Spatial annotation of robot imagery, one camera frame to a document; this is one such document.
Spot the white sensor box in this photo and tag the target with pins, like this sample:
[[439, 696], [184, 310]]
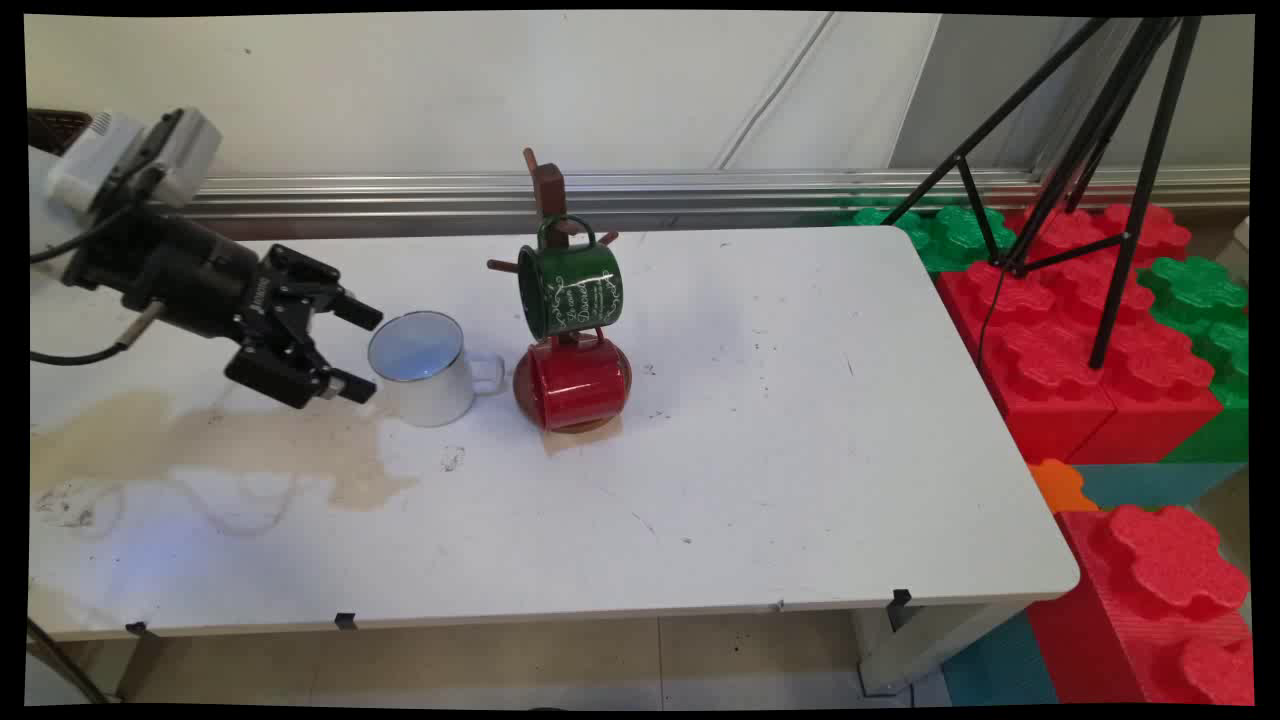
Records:
[[85, 165]]

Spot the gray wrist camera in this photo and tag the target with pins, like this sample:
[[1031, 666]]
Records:
[[175, 155]]

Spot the orange foam piece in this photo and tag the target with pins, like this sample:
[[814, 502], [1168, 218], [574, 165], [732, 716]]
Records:
[[1058, 488]]

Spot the teal foam floor mat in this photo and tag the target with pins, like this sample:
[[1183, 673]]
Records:
[[1000, 665], [1150, 485]]

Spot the black tripod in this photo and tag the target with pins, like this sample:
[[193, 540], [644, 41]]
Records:
[[1150, 170]]

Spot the black table edge clip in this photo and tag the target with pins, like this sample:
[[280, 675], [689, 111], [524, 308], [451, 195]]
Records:
[[346, 621], [900, 598], [138, 629]]

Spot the green foam building block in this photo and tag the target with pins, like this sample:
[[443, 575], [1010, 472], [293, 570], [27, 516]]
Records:
[[955, 235], [1215, 310]]

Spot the brown wicker basket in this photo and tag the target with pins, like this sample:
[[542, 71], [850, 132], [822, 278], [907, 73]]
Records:
[[55, 130]]

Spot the red foam building block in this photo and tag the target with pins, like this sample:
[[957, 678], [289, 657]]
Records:
[[1170, 400], [1040, 400], [1150, 600]]

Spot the white table leg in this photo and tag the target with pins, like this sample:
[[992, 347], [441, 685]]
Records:
[[930, 640]]

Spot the aluminium wall rail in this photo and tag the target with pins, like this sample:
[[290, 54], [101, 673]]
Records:
[[700, 190]]

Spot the red enamel mug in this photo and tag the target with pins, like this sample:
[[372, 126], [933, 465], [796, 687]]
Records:
[[580, 385]]

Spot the white enamel mug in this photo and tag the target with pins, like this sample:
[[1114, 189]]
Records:
[[430, 400]]

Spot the green enamel mug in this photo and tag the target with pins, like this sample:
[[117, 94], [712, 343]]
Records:
[[580, 290]]

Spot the brown wooden mug tree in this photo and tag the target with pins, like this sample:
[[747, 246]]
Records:
[[548, 190]]

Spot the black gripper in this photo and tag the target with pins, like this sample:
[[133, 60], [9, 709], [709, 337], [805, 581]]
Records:
[[190, 275]]

